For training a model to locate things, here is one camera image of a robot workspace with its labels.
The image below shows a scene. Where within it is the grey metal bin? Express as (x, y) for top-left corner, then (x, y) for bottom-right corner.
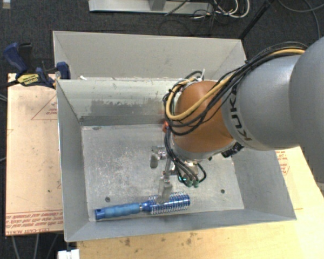
(52, 30), (297, 242)

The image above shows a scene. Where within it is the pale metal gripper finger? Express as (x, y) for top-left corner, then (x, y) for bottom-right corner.
(150, 146), (166, 169)
(158, 176), (173, 203)

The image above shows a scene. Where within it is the brown cardboard board, red print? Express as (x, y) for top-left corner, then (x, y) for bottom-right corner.
(5, 73), (305, 237)

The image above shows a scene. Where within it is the blue round hairbrush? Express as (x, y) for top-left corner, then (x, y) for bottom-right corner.
(94, 191), (191, 222)

